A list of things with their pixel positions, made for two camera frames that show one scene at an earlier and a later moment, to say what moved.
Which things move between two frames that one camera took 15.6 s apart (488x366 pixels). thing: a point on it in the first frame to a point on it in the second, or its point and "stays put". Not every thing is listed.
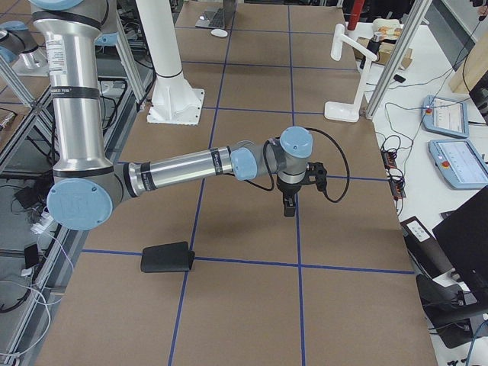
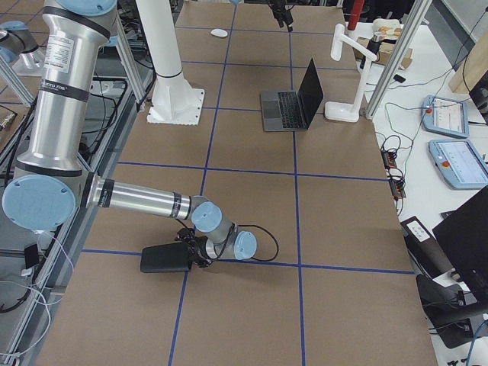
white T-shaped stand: (342, 111) stays put
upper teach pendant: (445, 117) stays put
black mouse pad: (170, 257) stays put
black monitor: (462, 235) stays put
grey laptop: (213, 17) to (293, 110)
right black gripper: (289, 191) to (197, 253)
